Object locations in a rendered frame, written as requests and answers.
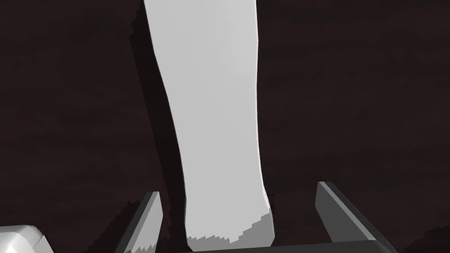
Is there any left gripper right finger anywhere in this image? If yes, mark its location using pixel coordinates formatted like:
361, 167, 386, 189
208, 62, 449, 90
315, 181, 380, 243

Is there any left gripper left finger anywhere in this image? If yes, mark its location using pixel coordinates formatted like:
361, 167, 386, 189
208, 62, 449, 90
114, 191, 164, 253

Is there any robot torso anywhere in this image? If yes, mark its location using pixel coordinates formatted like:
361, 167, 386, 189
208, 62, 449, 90
0, 224, 54, 253

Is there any pale grey bar handle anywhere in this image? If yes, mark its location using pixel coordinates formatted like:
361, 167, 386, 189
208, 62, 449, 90
143, 0, 275, 252

